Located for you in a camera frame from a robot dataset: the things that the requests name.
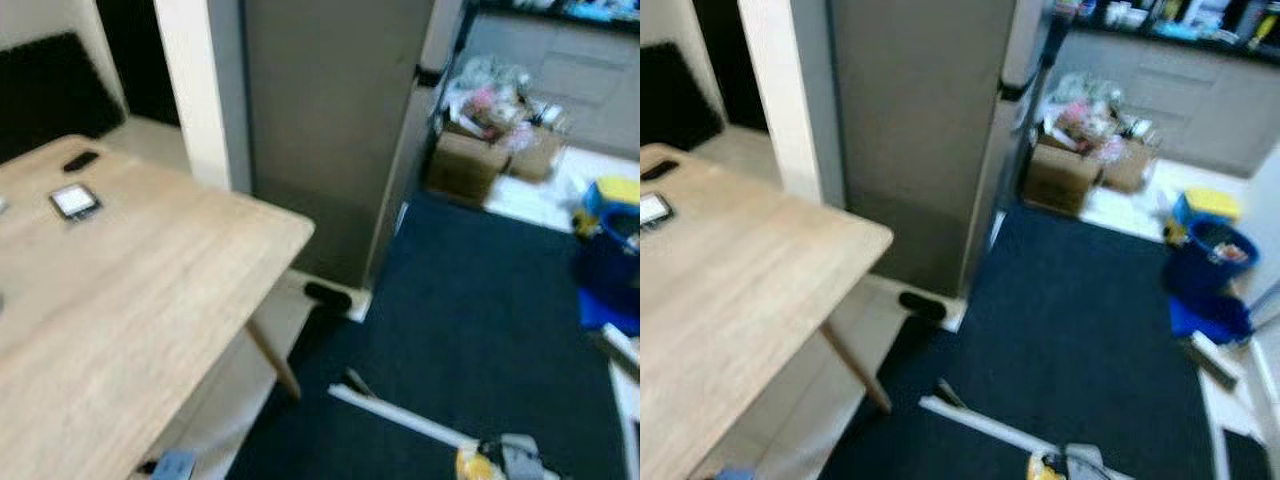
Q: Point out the wooden table leg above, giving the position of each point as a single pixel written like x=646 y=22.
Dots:
x=272 y=360
x=855 y=365

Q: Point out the long white bar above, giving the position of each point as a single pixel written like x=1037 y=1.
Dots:
x=400 y=418
x=985 y=425

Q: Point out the small cardboard box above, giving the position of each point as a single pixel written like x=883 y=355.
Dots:
x=1130 y=170
x=538 y=155

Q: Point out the grey green plastic bag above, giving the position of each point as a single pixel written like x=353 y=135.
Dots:
x=1080 y=98
x=490 y=78

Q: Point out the small black flat object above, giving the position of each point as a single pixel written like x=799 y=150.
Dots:
x=80 y=161
x=658 y=170

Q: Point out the black foam wall panel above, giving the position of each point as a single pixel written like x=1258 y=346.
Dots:
x=675 y=95
x=50 y=100

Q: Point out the white grey flat bar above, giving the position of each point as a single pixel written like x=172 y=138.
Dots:
x=620 y=352
x=1213 y=362

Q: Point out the blue bucket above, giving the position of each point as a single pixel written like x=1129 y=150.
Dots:
x=1205 y=270
x=605 y=255

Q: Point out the large open cardboard box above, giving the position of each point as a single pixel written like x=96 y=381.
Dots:
x=465 y=168
x=1060 y=180

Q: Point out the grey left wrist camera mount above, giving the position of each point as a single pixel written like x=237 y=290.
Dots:
x=173 y=466
x=735 y=474

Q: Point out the black device with white screen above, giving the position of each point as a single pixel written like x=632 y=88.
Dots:
x=75 y=201
x=653 y=209

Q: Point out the black oval floor object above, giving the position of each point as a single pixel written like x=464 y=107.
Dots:
x=921 y=305
x=327 y=297

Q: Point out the yellow green juice carton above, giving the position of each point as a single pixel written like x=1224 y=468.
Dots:
x=475 y=465
x=1045 y=467

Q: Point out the yellow lidded box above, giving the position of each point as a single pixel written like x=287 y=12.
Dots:
x=1208 y=204
x=615 y=190

